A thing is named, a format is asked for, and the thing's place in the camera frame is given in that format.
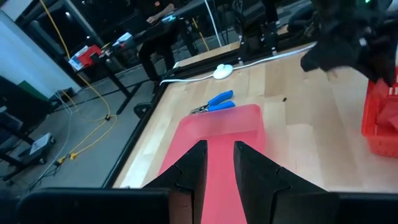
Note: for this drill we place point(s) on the black rolling cart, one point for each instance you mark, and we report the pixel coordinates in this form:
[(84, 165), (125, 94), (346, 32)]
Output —
[(18, 109)]

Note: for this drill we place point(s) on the pink-red plastic tray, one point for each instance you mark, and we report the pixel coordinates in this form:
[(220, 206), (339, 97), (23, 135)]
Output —
[(224, 124)]

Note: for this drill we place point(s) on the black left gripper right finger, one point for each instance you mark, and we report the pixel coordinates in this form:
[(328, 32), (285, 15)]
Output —
[(258, 186)]

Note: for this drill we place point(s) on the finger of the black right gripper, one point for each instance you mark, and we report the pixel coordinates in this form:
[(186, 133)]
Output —
[(385, 71), (323, 60)]

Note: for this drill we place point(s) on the white rod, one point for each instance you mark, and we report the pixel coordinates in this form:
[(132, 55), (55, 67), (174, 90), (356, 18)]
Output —
[(213, 21)]

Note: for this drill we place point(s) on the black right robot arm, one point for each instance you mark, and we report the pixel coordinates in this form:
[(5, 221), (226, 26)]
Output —
[(258, 28)]

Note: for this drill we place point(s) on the black desk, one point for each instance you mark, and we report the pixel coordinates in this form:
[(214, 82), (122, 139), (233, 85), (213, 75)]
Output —
[(161, 28)]

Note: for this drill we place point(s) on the white round puck switch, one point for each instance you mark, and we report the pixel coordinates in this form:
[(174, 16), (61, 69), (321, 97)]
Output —
[(222, 71)]

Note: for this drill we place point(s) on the person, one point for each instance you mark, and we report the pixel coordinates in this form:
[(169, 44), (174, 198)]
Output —
[(155, 49)]

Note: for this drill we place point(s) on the red slotted plastic basket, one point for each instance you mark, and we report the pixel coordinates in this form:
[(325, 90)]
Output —
[(376, 137)]

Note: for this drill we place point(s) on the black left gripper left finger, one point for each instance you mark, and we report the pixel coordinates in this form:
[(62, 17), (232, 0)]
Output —
[(189, 174)]

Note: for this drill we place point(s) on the red and white box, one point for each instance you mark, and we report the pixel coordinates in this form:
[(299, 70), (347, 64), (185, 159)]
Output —
[(88, 56)]

